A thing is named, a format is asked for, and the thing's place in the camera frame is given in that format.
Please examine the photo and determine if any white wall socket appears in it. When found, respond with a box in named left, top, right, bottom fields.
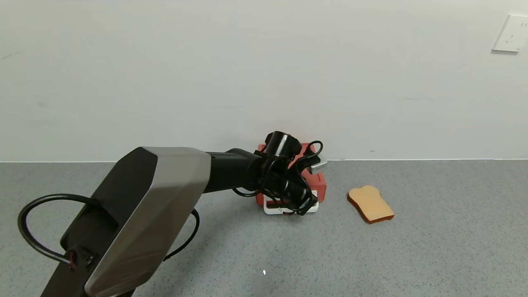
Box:
left=492, top=14, right=528, bottom=53

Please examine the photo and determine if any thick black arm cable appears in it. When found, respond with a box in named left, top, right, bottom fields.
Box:
left=18, top=194, right=201, bottom=264

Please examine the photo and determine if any toy toast slice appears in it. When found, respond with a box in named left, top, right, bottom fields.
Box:
left=347, top=185, right=395, bottom=224

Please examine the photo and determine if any black wrist cable bundle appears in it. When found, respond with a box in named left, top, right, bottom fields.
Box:
left=232, top=140, right=324, bottom=216

